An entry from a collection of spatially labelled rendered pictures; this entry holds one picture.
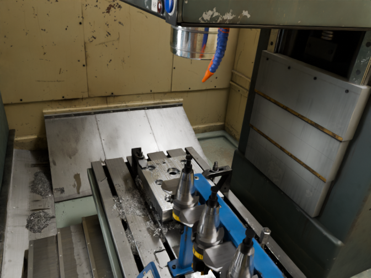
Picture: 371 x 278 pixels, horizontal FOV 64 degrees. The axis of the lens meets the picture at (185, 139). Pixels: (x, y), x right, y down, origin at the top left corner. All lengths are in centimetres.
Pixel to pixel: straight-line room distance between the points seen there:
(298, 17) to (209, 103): 166
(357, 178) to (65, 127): 150
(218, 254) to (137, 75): 151
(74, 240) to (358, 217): 103
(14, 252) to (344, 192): 124
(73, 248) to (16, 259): 22
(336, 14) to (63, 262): 110
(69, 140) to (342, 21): 150
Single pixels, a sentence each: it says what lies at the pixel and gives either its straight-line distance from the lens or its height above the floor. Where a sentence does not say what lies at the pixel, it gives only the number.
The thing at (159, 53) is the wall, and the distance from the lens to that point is 194.
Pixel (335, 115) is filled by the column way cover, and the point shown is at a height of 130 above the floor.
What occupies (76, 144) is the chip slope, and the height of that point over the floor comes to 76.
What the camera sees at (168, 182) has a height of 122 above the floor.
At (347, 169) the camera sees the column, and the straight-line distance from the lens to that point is 113.
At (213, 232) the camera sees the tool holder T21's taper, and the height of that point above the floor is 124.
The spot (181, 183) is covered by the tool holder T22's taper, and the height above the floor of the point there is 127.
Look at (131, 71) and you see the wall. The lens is 192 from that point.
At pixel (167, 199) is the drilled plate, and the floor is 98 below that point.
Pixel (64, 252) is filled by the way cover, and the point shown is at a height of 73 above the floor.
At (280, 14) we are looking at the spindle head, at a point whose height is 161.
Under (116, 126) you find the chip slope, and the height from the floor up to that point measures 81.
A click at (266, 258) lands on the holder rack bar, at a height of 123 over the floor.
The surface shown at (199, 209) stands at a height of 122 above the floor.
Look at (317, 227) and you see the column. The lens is 127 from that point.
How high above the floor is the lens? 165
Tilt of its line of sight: 28 degrees down
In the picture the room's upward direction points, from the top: 5 degrees clockwise
